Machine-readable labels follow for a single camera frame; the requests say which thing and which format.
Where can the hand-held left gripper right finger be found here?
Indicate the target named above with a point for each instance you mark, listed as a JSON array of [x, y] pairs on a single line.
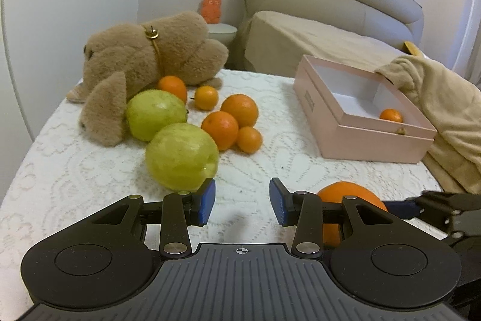
[[276, 202]]

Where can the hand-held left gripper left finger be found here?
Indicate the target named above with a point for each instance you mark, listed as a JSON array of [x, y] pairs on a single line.
[[207, 202]]

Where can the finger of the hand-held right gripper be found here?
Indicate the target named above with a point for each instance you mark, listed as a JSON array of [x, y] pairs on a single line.
[[404, 209]]

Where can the green guava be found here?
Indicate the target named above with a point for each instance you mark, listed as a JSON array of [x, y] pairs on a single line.
[[154, 114], [180, 155]]

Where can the large orange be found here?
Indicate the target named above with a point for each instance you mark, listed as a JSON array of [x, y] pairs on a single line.
[[332, 193]]

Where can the small orange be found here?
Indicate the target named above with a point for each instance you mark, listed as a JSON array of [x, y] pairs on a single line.
[[390, 115], [249, 139], [206, 98]]

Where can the pink cardboard box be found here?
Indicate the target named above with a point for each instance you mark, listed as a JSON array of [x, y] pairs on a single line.
[[338, 140]]

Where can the beige fleece blanket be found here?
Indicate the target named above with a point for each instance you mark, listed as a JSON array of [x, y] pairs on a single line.
[[443, 106]]

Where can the yellow plush item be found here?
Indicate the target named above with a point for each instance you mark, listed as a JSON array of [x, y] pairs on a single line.
[[411, 48]]

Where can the bed with beige sheet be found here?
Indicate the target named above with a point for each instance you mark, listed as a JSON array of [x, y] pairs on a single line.
[[300, 39]]

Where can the white round side table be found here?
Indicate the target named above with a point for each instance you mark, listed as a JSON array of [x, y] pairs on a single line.
[[222, 31]]

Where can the brown plush toy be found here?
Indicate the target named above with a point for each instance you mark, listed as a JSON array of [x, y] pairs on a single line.
[[124, 50]]

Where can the orange owl figure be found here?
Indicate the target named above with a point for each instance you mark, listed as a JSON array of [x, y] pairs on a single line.
[[211, 9]]

